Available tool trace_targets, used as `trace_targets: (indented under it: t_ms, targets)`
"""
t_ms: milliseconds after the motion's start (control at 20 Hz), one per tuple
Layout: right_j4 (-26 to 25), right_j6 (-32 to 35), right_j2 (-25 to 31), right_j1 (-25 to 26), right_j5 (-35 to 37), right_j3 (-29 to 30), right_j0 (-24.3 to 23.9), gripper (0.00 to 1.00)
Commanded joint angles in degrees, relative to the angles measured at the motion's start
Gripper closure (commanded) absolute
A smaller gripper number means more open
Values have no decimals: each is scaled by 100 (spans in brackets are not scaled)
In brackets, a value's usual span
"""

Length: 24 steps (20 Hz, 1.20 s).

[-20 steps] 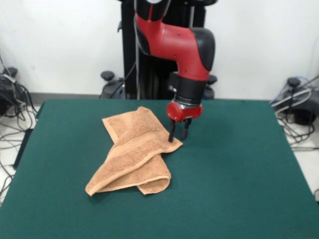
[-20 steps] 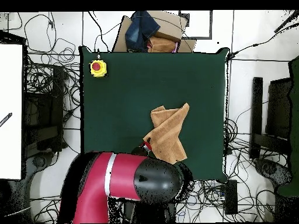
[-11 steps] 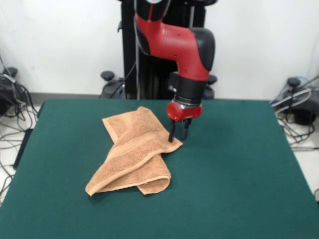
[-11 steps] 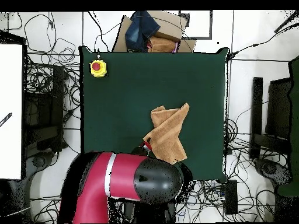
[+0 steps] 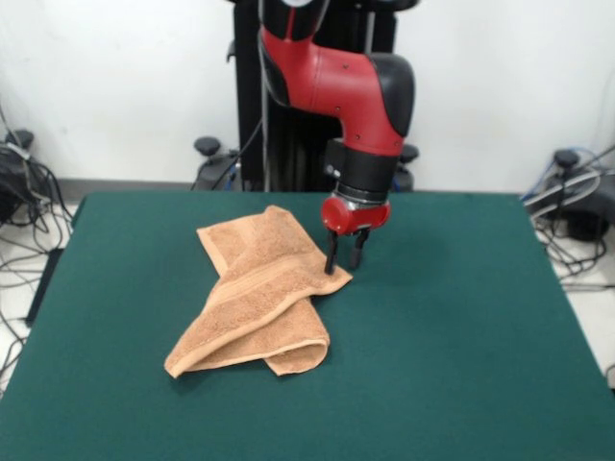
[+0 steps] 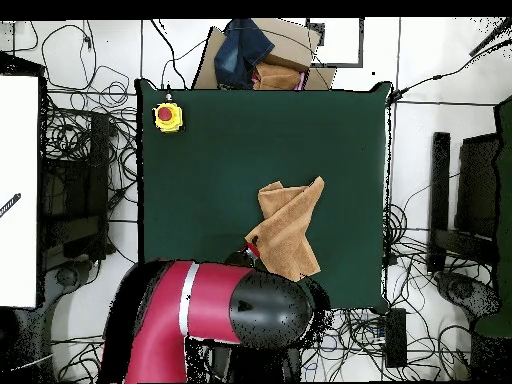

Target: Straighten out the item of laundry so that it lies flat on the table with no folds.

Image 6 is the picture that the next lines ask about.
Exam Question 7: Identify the black power box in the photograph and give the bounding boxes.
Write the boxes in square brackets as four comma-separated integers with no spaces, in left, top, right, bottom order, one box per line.
[384,307,408,368]

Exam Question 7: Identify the yellow emergency stop button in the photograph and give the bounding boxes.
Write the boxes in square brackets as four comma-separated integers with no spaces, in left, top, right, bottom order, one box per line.
[152,92,185,134]

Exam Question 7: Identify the striped black rod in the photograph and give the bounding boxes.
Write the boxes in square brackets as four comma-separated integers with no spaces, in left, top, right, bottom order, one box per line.
[0,192,22,219]

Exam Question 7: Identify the black flat bar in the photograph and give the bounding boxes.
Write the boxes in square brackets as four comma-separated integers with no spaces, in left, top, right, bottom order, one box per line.
[426,131,452,275]

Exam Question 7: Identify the tan terry towel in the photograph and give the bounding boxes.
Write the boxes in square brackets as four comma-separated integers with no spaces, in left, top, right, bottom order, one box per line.
[244,175,326,283]

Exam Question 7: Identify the blue denim jeans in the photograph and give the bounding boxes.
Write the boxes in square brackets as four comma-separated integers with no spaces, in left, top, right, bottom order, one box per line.
[213,18,276,89]

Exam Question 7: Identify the black stand base foot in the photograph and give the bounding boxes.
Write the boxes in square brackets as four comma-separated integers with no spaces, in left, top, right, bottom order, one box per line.
[43,259,97,297]
[434,270,502,321]

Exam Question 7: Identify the dark green table cloth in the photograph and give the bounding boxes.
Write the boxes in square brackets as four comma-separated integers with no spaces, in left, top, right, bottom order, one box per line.
[134,78,394,314]

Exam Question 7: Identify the black rectangular frame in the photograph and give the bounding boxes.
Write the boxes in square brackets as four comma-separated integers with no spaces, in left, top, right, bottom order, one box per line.
[305,17,365,68]

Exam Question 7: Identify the orange folded cloth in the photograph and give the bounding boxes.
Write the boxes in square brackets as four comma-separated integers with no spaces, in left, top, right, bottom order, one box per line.
[252,62,305,91]

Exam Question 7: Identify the black equipment rack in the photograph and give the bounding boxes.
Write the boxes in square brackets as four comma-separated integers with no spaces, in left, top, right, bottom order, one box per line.
[455,133,501,241]
[39,111,111,269]

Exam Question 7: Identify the black tripod rod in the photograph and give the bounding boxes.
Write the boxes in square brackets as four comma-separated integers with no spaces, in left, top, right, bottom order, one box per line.
[469,17,512,57]

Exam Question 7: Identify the brown cardboard box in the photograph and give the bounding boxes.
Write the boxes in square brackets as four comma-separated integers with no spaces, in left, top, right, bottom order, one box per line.
[192,17,337,91]

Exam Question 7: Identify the white flat panel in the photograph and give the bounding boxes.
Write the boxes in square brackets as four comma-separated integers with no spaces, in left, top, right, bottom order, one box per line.
[0,75,40,308]

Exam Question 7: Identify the floor cable tangle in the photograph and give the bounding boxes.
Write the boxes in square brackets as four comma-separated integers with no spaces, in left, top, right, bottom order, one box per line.
[39,23,139,225]
[303,203,493,381]

